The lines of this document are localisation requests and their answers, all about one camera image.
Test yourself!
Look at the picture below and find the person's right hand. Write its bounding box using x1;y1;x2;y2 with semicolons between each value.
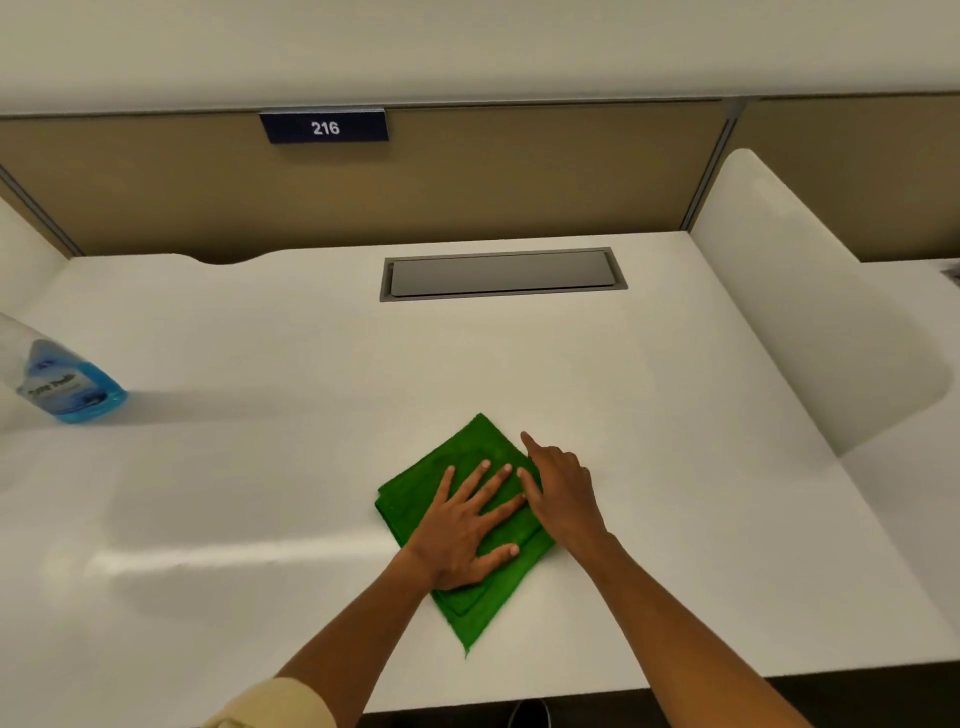
516;430;610;558

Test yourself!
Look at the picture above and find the person's left hand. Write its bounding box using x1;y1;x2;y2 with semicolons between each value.
402;459;528;594

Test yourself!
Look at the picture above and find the green microfiber cloth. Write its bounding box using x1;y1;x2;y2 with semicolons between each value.
374;412;557;659

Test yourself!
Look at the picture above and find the person's left forearm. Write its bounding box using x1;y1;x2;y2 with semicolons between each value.
276;551;438;728

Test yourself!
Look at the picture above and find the person's right forearm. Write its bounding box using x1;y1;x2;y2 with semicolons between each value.
570;531;816;728

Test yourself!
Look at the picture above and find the beige sleeve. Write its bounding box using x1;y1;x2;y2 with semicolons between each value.
201;677;339;728

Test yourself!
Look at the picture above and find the tan partition panel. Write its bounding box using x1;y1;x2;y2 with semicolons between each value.
0;100;726;265
729;94;960;263

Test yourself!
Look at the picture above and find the white rounded desk divider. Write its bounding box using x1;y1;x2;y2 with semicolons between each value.
0;196;70;320
688;147;954;458

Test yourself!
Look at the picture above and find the dark blue number sign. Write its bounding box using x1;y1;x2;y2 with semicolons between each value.
258;108;390;146

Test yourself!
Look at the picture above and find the clear bottle with blue liquid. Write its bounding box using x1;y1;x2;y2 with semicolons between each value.
0;311;129;426

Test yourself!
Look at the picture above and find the grey desk cable hatch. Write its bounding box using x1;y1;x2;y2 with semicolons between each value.
379;246;629;303

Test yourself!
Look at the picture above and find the grey metal partition post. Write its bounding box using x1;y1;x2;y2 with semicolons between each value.
0;163;85;259
678;96;750;233

